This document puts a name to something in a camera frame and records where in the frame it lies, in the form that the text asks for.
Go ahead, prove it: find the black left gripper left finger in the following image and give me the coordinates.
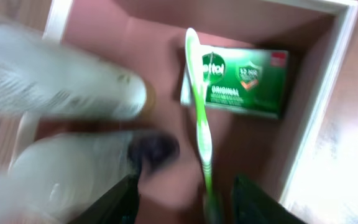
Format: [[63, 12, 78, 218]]
[[69, 175, 140, 224]]

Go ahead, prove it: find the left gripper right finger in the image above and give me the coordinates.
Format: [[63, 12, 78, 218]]
[[232, 175, 305, 224]]

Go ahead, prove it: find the green white toothbrush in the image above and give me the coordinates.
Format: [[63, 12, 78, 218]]
[[185, 27, 223, 223]]

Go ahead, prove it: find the clear pump bottle dark liquid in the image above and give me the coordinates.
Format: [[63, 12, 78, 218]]
[[0, 130, 180, 223]]

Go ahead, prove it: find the green soap packet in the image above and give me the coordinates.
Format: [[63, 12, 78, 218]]
[[197, 45, 290, 119]]

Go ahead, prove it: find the white lotion tube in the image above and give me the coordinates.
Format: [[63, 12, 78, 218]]
[[0, 24, 150, 120]]

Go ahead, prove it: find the white box with pink interior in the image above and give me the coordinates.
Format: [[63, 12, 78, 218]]
[[7, 0, 358, 224]]

